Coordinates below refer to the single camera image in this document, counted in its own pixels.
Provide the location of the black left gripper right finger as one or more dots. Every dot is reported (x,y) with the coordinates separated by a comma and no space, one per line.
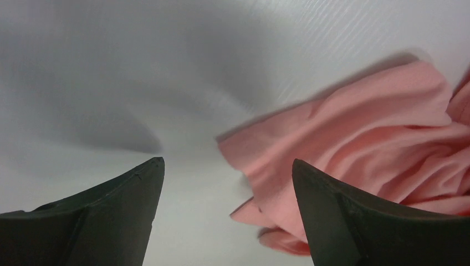
(345,225)

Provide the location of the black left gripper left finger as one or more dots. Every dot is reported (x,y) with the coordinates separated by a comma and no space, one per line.
(108,224)

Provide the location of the pink t-shirt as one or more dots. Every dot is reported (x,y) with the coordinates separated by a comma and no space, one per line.
(401,134)

